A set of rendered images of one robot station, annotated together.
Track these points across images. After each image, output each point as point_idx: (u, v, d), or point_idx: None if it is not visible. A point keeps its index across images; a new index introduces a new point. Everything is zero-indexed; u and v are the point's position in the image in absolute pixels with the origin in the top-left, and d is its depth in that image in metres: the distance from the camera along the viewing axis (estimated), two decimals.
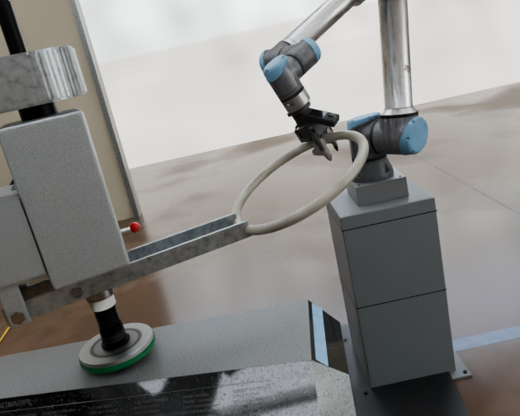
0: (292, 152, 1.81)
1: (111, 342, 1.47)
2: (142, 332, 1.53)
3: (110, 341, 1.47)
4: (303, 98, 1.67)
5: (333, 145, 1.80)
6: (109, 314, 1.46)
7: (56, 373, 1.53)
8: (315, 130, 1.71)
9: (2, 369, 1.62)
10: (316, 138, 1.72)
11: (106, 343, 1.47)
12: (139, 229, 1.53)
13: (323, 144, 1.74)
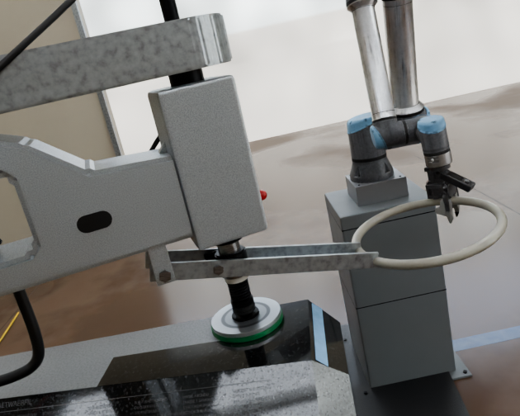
0: (415, 204, 1.90)
1: (243, 314, 1.52)
2: (260, 322, 1.50)
3: (243, 313, 1.52)
4: (447, 158, 1.78)
5: (455, 210, 1.89)
6: (243, 286, 1.51)
7: (56, 373, 1.53)
8: (448, 190, 1.81)
9: (2, 369, 1.62)
10: (446, 197, 1.81)
11: (238, 314, 1.53)
12: (266, 196, 1.57)
13: (450, 205, 1.83)
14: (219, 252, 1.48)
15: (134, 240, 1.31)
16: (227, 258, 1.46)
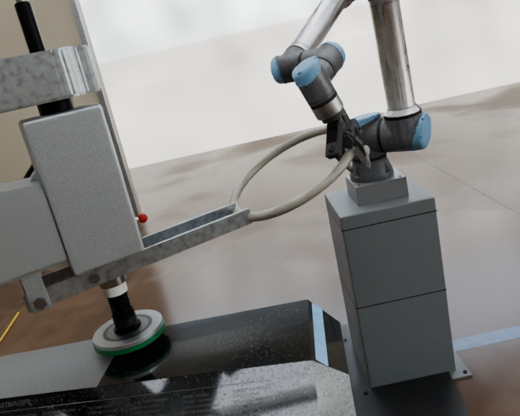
0: (282, 146, 1.94)
1: (124, 326, 1.54)
2: (152, 317, 1.61)
3: (124, 325, 1.54)
4: (318, 115, 1.53)
5: (365, 163, 1.61)
6: (122, 299, 1.53)
7: (56, 373, 1.53)
8: None
9: (2, 369, 1.62)
10: None
11: (119, 328, 1.55)
12: (146, 219, 1.61)
13: (340, 158, 1.63)
14: None
15: (4, 270, 1.31)
16: None
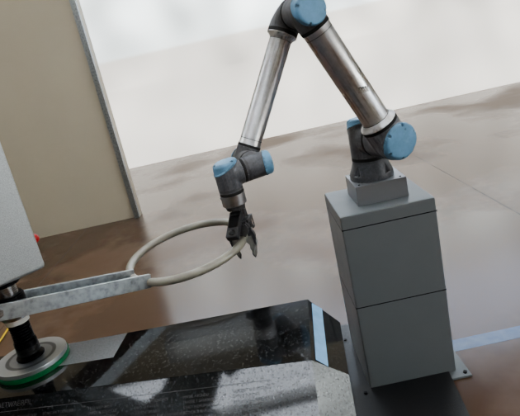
0: (177, 230, 2.20)
1: (28, 354, 1.57)
2: None
3: (28, 353, 1.57)
4: (225, 203, 1.87)
5: (252, 251, 1.95)
6: (25, 328, 1.57)
7: (56, 373, 1.53)
8: None
9: None
10: None
11: (23, 356, 1.57)
12: (38, 239, 1.66)
13: (234, 243, 1.94)
14: None
15: None
16: (6, 301, 1.50)
